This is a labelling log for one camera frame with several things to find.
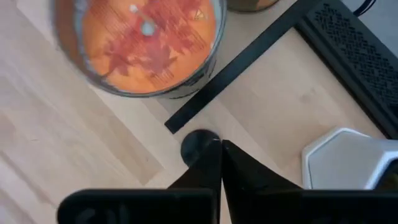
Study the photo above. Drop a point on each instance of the wooden shelf with black frame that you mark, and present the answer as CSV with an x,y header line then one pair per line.
x,y
233,68

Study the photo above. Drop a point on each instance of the green cactus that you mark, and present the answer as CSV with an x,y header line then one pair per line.
x,y
388,180

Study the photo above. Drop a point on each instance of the black flat keyboard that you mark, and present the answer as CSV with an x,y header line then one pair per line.
x,y
357,56

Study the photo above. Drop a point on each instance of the black candlestick holder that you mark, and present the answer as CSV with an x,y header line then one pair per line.
x,y
194,146

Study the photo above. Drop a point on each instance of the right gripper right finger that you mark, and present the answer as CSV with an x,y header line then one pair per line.
x,y
295,208

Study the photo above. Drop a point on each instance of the white hexagonal plant pot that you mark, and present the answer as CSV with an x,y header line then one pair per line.
x,y
342,161

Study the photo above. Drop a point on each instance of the orange wax candle jar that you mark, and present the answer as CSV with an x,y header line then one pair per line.
x,y
140,56

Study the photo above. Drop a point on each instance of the dark-label red wax candle jar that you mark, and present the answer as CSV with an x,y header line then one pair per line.
x,y
248,4

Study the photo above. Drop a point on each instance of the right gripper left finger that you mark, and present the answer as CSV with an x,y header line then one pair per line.
x,y
140,208

